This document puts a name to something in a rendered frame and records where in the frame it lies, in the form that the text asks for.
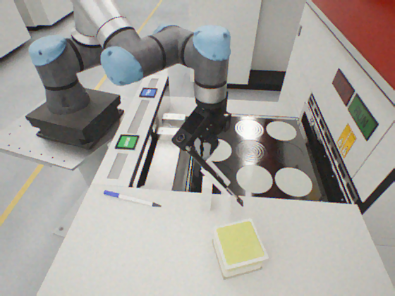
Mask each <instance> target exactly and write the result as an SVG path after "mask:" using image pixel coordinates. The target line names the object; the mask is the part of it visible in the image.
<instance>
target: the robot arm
mask: <svg viewBox="0 0 395 296"><path fill-rule="evenodd" d="M70 1H71V3H72V4H73V15H74V21H75V25H73V26H72V28H71V37H69V38H66V39H65V38H64V37H63V36H60V35H52V36H46V37H41V38H39V39H38V40H35V41H34V42H33V43H32V44H31V45H30V46H29V48H28V51H29V54H30V56H31V59H32V63H33V64H34V65H35V69H36V70H37V72H38V73H39V77H40V79H41V81H42V84H43V85H44V88H45V91H46V105H47V107H48V108H49V111H51V112H52V113H55V114H70V113H74V112H76V111H79V110H81V109H84V108H85V107H86V106H87V105H88V104H89V102H90V98H89V95H88V92H87V91H86V90H85V88H84V87H83V86H82V84H81V83H80V82H79V80H78V76H77V73H79V72H83V71H85V70H88V69H90V68H95V67H97V66H102V67H103V69H104V71H105V74H106V75H107V78H109V79H110V81H111V82H113V83H114V84H115V85H118V86H124V85H129V84H132V83H134V82H137V81H140V80H142V79H143V78H145V77H148V76H150V75H152V74H154V73H158V72H159V71H162V70H164V69H166V68H169V67H172V66H173V65H177V64H181V65H183V66H185V67H187V68H192V69H193V70H194V95H195V103H196V104H197V106H196V107H195V108H194V110H193V112H192V113H191V114H190V115H189V117H188V118H187V119H186V120H185V123H183V125H182V126H181V127H180V128H179V129H178V131H176V134H175V135H174V136H173V137H172V139H171V141H172V143H173V144H175V145H176V146H177V147H178V148H181V150H183V151H185V152H186V151H187V149H186V147H187V146H189V148H190V147H191V145H192V144H194V145H195V148H196V149H197V152H198V154H199V155H200V156H201V157H202V158H203V159H204V160H205V161H206V160H208V158H210V157H211V155H212V154H213V153H214V150H215V149H216V148H218V147H219V144H220V141H219V140H218V137H217V135H219V133H221V132H222V131H223V128H224V132H227V130H229V129H230V126H231V113H229V112H228V111H226V105H227V99H228V93H229V92H227V91H226V85H227V75H228V69H229V57H230V53H231V50H230V38H231V36H230V33H229V31H228V30H227V29H226V28H225V27H222V26H219V25H203V26H201V27H198V28H197V29H196V30H195V31H194V32H191V31H190V30H187V29H184V28H181V27H179V26H177V25H168V24H163V25H159V27H158V28H157V29H156V30H155V31H154V33H153V35H150V36H145V37H142V38H141V37H140V36H139V34H138V33H137V32H136V30H135V29H134V27H133V26H132V24H131V23H130V22H129V19H127V17H126V15H125V13H124V12H123V11H122V9H121V8H120V7H119V5H118V4H117V2H116V1H115V0H70ZM226 114H227V116H225V115H226ZM228 119H229V126H228V127H226V122H227V120H228Z"/></svg>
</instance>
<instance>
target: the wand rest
mask: <svg viewBox="0 0 395 296"><path fill-rule="evenodd" d="M206 163H207V164H208V165H210V167H211V168H212V169H214V171H215V172H216V173H218V174H219V176H220V177H221V178H222V179H223V181H224V182H225V183H226V185H227V186H228V185H229V184H230V183H231V181H229V180H228V179H227V177H225V176H224V174H223V173H222V172H221V171H220V170H219V169H218V168H217V167H216V166H215V165H214V164H213V163H212V162H211V161H210V159H208V160H206ZM201 168H202V167H201ZM201 172H202V173H203V174H204V175H205V176H203V177H202V210H206V211H210V207H211V198H212V183H213V184H214V185H215V186H216V187H217V188H218V189H219V190H220V191H221V195H222V197H225V196H227V197H230V196H231V194H230V193H228V192H227V191H226V189H225V188H224V187H223V185H220V184H219V182H218V181H217V180H216V179H215V178H214V177H213V176H212V175H211V174H210V173H209V172H207V171H206V170H205V169H203V168H202V170H201Z"/></svg>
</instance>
